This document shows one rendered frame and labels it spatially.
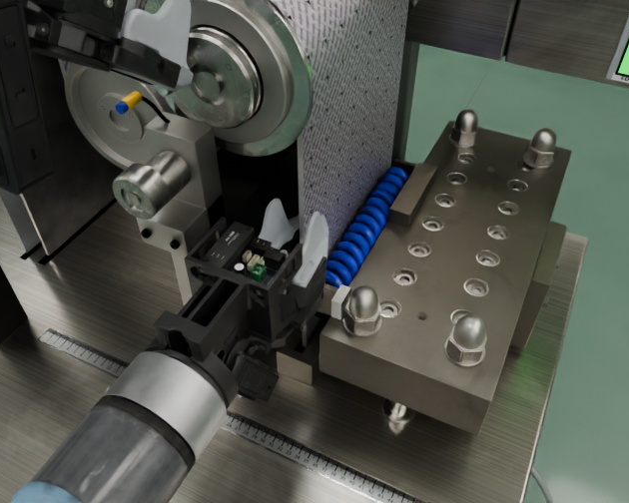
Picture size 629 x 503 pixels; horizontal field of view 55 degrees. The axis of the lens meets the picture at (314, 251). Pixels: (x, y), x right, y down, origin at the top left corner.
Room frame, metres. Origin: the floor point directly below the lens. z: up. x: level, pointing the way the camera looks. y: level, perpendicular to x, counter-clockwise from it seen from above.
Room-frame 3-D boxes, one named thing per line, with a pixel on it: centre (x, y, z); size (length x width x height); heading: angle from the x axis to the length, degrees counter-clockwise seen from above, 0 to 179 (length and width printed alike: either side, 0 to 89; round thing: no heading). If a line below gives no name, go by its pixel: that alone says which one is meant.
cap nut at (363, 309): (0.35, -0.04, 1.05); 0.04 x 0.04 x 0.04
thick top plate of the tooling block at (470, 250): (0.48, -0.16, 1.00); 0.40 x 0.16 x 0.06; 154
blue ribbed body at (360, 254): (0.49, -0.06, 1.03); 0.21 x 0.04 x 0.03; 154
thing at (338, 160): (0.50, -0.04, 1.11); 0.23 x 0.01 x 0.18; 154
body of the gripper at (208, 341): (0.29, 0.06, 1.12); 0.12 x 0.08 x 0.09; 154
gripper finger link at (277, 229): (0.39, 0.03, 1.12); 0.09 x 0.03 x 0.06; 155
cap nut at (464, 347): (0.32, -0.13, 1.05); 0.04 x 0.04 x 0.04
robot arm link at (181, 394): (0.22, 0.10, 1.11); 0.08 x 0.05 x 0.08; 64
